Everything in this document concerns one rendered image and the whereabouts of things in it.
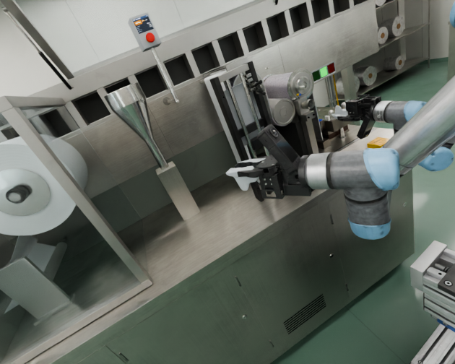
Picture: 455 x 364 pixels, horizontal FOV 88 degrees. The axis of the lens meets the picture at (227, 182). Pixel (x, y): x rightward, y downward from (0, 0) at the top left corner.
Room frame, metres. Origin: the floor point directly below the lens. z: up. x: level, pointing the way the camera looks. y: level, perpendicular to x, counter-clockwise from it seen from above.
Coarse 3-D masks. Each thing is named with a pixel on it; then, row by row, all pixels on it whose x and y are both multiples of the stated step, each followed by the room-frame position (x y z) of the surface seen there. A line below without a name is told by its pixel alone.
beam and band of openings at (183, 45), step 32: (288, 0) 1.49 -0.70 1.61; (320, 0) 1.60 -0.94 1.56; (352, 0) 1.58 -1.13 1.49; (192, 32) 1.36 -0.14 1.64; (224, 32) 1.40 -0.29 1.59; (256, 32) 1.52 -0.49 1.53; (288, 32) 1.48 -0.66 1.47; (128, 64) 1.29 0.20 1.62; (192, 64) 1.35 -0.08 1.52; (224, 64) 1.39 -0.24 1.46; (32, 96) 1.20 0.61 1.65; (64, 96) 1.22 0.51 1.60; (96, 96) 1.32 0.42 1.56; (160, 96) 1.30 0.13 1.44
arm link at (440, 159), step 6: (444, 144) 0.54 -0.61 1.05; (450, 144) 0.53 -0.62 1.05; (438, 150) 0.53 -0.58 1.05; (444, 150) 0.53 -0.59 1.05; (450, 150) 0.52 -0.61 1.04; (432, 156) 0.53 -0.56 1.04; (438, 156) 0.53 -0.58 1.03; (444, 156) 0.52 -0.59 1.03; (450, 156) 0.52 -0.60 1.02; (420, 162) 0.56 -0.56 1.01; (426, 162) 0.54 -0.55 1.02; (432, 162) 0.53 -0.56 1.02; (438, 162) 0.53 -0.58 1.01; (444, 162) 0.52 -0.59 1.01; (450, 162) 0.52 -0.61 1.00; (426, 168) 0.54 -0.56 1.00; (432, 168) 0.53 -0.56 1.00; (438, 168) 0.53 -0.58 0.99; (444, 168) 0.52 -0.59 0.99
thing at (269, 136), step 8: (264, 128) 0.49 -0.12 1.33; (272, 128) 0.49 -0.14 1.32; (264, 136) 0.47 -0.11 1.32; (272, 136) 0.47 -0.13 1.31; (280, 136) 0.49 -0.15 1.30; (264, 144) 0.47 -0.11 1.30; (272, 144) 0.46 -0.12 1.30; (280, 144) 0.46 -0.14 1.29; (288, 144) 0.48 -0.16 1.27; (272, 152) 0.46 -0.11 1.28; (280, 152) 0.45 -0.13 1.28; (288, 152) 0.46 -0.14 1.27; (296, 152) 0.47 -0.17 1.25; (280, 160) 0.45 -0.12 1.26; (288, 160) 0.44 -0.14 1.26; (296, 160) 0.45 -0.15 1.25; (288, 168) 0.44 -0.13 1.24; (296, 168) 0.43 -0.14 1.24
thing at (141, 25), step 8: (136, 16) 0.99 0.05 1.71; (144, 16) 1.00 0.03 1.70; (136, 24) 0.99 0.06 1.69; (144, 24) 1.00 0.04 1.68; (152, 24) 1.01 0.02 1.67; (136, 32) 0.99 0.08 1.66; (144, 32) 0.99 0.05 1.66; (152, 32) 1.00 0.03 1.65; (136, 40) 1.03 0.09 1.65; (144, 40) 0.99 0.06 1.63; (152, 40) 0.98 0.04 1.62; (160, 40) 1.01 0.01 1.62; (144, 48) 0.99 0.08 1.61
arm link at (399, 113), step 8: (392, 104) 0.73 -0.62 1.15; (400, 104) 0.70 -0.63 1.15; (408, 104) 0.68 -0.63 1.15; (416, 104) 0.66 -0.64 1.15; (424, 104) 0.65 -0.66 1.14; (384, 112) 0.74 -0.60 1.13; (392, 112) 0.71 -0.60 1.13; (400, 112) 0.69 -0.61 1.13; (408, 112) 0.66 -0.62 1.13; (416, 112) 0.64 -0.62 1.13; (384, 120) 0.74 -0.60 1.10; (392, 120) 0.71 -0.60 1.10; (400, 120) 0.68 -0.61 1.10; (408, 120) 0.66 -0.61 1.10; (400, 128) 0.69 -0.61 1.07
